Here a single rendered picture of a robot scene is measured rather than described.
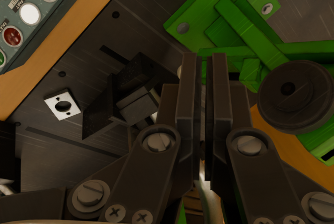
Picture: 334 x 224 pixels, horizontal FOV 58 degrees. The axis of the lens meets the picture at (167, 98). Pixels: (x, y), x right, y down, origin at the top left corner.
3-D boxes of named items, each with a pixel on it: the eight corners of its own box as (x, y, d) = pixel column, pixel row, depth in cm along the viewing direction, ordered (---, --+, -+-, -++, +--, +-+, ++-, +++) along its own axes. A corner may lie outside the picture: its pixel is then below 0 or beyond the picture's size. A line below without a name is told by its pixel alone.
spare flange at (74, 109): (81, 109, 52) (81, 112, 52) (58, 117, 52) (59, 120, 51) (67, 88, 48) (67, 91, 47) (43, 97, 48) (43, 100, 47)
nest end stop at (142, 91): (128, 91, 50) (114, 103, 45) (155, 74, 47) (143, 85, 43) (132, 97, 50) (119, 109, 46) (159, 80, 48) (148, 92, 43)
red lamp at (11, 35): (-1, 35, 34) (-1, 42, 33) (10, 22, 34) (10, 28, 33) (15, 43, 36) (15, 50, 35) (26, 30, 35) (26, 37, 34)
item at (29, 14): (16, 13, 33) (16, 20, 32) (28, -2, 33) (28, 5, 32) (32, 22, 35) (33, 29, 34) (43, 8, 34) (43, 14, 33)
